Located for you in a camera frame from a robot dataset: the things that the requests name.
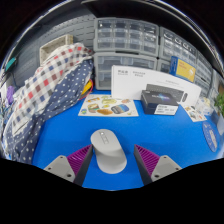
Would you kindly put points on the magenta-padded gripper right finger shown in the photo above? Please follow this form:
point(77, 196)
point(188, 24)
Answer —
point(163, 166)

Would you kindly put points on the small black box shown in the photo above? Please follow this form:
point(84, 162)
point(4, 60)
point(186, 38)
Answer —
point(156, 101)

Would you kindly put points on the food picture sticker sheet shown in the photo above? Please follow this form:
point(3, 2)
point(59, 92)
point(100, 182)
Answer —
point(106, 106)

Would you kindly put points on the white woven basket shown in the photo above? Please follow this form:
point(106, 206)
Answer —
point(53, 48)

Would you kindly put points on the yellow and red packet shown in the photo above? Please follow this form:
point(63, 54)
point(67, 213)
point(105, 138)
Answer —
point(87, 87)

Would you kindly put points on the yellow and blue box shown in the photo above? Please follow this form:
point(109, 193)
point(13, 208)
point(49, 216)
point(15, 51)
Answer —
point(185, 70)

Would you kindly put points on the long white keyboard box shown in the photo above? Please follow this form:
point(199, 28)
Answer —
point(133, 83)

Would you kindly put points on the white plant pot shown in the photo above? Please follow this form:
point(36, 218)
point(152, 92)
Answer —
point(221, 125)

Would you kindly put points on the cartoon picture sticker sheet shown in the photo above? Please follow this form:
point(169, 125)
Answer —
point(195, 114)

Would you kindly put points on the light grey computer mouse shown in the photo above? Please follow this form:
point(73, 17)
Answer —
point(108, 153)

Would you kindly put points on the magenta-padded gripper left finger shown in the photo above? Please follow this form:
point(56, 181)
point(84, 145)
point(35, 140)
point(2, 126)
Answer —
point(61, 166)

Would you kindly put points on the grey pegboard panel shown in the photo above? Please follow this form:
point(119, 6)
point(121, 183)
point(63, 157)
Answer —
point(80, 30)

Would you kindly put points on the red blue checked cloth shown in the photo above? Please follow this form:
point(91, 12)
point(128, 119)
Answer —
point(43, 83)

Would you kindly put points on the navy white-dotted cloth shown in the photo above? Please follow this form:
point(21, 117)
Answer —
point(56, 100)

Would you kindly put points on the round blue cartoon mouse pad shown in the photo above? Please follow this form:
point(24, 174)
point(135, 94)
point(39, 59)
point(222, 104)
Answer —
point(210, 136)

